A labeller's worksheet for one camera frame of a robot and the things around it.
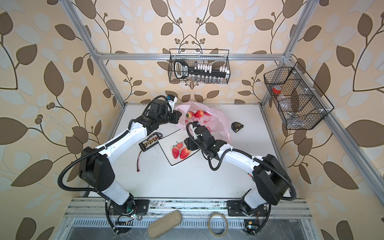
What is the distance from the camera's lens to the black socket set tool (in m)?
0.83

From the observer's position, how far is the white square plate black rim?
2.98ft

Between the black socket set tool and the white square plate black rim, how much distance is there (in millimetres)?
415
